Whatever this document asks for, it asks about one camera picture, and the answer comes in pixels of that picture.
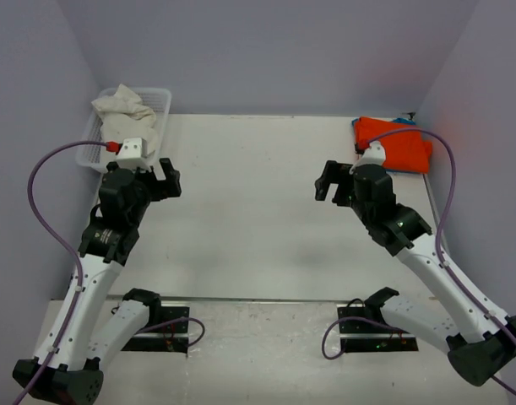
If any white t shirt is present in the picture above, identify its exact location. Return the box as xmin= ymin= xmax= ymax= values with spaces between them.
xmin=91 ymin=84 xmax=160 ymax=164

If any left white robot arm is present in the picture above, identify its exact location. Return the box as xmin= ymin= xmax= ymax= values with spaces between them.
xmin=13 ymin=158 xmax=182 ymax=404

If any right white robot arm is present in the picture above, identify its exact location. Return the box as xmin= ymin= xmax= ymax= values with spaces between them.
xmin=315 ymin=160 xmax=516 ymax=386

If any folded orange t shirt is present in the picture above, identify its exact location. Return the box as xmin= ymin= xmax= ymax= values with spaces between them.
xmin=352 ymin=116 xmax=432 ymax=174

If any folded blue t shirt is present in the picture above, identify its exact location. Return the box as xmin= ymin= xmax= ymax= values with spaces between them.
xmin=391 ymin=117 xmax=416 ymax=125

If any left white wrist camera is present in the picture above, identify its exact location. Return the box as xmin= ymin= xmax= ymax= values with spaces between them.
xmin=115 ymin=138 xmax=147 ymax=171

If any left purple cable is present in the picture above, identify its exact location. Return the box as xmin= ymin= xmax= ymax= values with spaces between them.
xmin=12 ymin=140 xmax=119 ymax=405

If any purple cable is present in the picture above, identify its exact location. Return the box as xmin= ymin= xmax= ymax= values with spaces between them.
xmin=323 ymin=127 xmax=516 ymax=400
xmin=12 ymin=140 xmax=119 ymax=405

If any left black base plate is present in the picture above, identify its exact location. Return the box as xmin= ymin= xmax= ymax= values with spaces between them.
xmin=122 ymin=306 xmax=190 ymax=354

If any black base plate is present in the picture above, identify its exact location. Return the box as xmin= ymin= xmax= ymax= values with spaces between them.
xmin=339 ymin=321 xmax=419 ymax=354
xmin=122 ymin=306 xmax=190 ymax=354

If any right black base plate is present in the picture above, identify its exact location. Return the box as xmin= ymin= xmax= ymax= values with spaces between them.
xmin=339 ymin=321 xmax=419 ymax=354

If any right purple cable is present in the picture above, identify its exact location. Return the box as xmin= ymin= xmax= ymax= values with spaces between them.
xmin=323 ymin=127 xmax=516 ymax=400

